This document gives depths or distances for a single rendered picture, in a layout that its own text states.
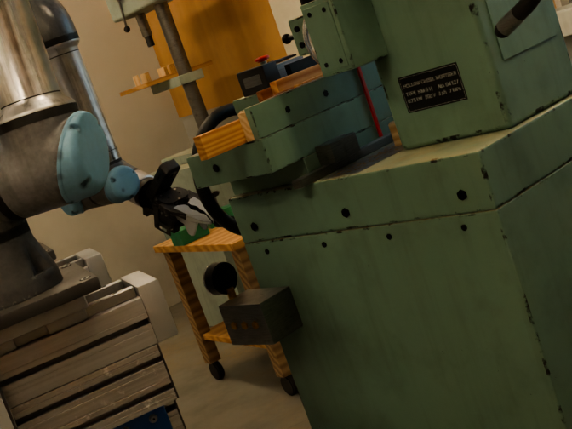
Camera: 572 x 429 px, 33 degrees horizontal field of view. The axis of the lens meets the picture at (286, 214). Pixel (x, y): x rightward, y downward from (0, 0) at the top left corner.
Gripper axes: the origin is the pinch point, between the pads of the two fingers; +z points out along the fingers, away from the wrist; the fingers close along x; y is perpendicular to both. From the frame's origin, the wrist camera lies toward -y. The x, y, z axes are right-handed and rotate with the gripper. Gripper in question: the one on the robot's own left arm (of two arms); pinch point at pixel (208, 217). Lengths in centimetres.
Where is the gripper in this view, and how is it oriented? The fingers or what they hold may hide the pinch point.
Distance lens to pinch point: 207.6
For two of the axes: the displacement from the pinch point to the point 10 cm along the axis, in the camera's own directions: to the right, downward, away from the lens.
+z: 7.4, 3.7, -5.6
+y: -0.2, 8.5, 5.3
